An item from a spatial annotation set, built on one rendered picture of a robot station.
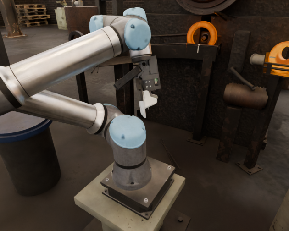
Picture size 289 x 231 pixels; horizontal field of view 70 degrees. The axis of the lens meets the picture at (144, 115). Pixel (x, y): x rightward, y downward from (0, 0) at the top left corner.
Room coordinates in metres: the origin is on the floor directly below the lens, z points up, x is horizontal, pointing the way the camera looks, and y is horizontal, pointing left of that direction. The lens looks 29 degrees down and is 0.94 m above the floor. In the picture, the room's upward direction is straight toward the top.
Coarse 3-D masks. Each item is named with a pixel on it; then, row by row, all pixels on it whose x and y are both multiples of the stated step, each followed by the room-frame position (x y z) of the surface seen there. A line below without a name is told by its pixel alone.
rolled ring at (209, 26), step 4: (196, 24) 1.38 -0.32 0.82; (200, 24) 1.37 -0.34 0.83; (204, 24) 1.35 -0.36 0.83; (208, 24) 1.34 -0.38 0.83; (192, 28) 1.39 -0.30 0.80; (196, 28) 1.38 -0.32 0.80; (208, 28) 1.34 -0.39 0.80; (212, 28) 1.33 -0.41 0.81; (188, 32) 1.40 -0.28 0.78; (192, 32) 1.39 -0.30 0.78; (212, 32) 1.33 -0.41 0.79; (216, 32) 1.33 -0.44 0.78; (188, 36) 1.40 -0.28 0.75; (192, 36) 1.41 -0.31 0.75; (212, 36) 1.32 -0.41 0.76; (216, 36) 1.32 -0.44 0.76; (188, 40) 1.40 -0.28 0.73; (192, 40) 1.40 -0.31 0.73; (212, 40) 1.32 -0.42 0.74; (208, 44) 1.33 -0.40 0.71; (212, 44) 1.32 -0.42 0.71
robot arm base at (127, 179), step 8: (144, 160) 0.55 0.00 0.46; (112, 168) 0.59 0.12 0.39; (120, 168) 0.53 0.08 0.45; (128, 168) 0.52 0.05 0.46; (136, 168) 0.52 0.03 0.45; (144, 168) 0.54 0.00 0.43; (112, 176) 0.55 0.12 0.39; (120, 176) 0.52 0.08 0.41; (128, 176) 0.51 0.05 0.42; (136, 176) 0.51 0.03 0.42; (144, 176) 0.53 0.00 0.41; (120, 184) 0.51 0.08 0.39; (128, 184) 0.51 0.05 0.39; (136, 184) 0.51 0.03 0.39; (144, 184) 0.52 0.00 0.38
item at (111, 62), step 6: (120, 54) 1.50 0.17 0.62; (126, 54) 1.50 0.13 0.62; (108, 60) 1.41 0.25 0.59; (114, 60) 1.39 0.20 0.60; (120, 60) 1.38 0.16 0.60; (126, 60) 1.37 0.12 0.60; (96, 66) 1.28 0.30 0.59; (114, 66) 1.36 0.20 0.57; (120, 66) 1.37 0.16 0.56; (114, 72) 1.36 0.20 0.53; (120, 72) 1.37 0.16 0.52; (120, 90) 1.37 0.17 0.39; (120, 96) 1.37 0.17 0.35; (120, 102) 1.37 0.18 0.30; (120, 108) 1.37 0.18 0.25
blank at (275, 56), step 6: (282, 42) 1.03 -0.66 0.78; (288, 42) 1.00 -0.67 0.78; (276, 48) 1.05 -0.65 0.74; (282, 48) 1.04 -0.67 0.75; (270, 54) 1.06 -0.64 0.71; (276, 54) 1.04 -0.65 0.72; (270, 60) 1.06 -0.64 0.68; (276, 60) 1.03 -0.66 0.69; (282, 60) 1.00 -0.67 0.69; (288, 60) 0.98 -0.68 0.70; (276, 66) 1.02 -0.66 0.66; (282, 66) 1.00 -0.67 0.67; (276, 72) 1.01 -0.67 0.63; (282, 72) 0.99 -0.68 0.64; (288, 72) 0.96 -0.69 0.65
